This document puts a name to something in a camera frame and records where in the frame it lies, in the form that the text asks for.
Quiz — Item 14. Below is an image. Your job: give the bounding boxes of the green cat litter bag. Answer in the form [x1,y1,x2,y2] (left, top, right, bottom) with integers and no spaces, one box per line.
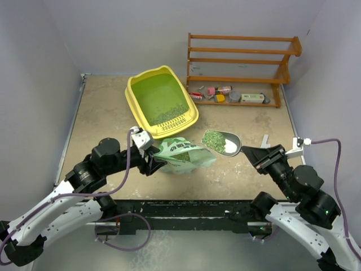
[154,137,217,174]

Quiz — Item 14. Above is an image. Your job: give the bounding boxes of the yellow green litter box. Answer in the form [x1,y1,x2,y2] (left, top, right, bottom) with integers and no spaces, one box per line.
[125,65,199,139]

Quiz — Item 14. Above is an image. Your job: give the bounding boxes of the pink tape roll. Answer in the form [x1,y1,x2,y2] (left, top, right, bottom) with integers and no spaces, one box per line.
[208,87,215,95]

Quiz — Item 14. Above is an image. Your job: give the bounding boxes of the grey small object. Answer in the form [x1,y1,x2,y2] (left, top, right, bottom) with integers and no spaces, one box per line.
[261,93,270,104]

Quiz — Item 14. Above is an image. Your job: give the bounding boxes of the pink patterned tube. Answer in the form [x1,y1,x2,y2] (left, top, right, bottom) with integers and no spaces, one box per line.
[215,86,232,95]

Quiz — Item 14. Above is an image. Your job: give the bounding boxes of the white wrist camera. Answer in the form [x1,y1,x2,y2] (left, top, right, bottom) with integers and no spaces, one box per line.
[285,137,311,159]
[130,126,155,155]

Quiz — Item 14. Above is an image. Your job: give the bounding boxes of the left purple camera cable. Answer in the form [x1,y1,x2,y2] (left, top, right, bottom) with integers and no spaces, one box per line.
[0,130,132,265]

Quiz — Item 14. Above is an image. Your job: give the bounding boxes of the silver metal scoop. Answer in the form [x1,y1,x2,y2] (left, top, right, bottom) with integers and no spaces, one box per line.
[201,129,242,157]

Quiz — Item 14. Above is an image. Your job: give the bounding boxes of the red white small box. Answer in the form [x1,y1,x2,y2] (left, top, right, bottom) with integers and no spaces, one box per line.
[189,93,202,100]

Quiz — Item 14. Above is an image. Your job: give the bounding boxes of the wooden three-tier rack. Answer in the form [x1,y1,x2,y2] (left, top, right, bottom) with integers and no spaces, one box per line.
[186,33,302,108]

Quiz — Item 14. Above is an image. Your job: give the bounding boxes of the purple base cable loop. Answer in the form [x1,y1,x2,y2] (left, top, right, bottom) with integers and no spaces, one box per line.
[94,212,151,251]

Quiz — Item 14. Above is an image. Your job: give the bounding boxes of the grey round container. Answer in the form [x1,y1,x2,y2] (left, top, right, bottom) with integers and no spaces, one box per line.
[228,90,241,103]

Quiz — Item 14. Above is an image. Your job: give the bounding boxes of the white green long box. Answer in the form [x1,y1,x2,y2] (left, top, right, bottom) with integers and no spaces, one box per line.
[240,94,265,104]

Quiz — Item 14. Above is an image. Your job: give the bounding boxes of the white plastic bracket piece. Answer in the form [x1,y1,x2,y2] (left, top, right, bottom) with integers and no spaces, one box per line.
[260,134,270,148]

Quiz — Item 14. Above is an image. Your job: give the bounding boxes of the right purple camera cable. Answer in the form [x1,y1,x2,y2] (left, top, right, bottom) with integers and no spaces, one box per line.
[310,138,361,256]

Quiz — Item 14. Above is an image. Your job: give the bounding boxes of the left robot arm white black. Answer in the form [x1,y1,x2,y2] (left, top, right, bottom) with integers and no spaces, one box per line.
[1,135,167,266]

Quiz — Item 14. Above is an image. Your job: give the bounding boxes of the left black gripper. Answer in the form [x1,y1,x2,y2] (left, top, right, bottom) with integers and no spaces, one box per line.
[103,144,167,176]

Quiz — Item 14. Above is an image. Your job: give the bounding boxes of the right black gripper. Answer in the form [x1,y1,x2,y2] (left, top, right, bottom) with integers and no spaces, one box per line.
[240,143,296,200]

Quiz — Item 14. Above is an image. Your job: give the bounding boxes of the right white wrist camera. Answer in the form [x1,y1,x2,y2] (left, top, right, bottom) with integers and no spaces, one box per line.
[285,137,311,159]

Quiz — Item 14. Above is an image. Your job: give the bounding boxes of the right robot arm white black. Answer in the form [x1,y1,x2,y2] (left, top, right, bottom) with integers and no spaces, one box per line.
[241,145,360,270]

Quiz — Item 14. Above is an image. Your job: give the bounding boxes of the yellow grey sponge block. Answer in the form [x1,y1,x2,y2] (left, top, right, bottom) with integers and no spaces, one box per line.
[214,94,226,103]

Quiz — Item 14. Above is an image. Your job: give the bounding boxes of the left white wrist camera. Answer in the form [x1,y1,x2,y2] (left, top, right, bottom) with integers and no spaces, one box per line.
[130,126,155,155]

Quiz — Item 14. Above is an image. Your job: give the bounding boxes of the purple camera cable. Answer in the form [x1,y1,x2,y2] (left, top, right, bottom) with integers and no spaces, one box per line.
[310,138,361,256]
[0,130,132,265]

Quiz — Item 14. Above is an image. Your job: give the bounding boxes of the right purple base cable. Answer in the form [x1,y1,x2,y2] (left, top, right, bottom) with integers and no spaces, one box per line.
[252,225,281,244]

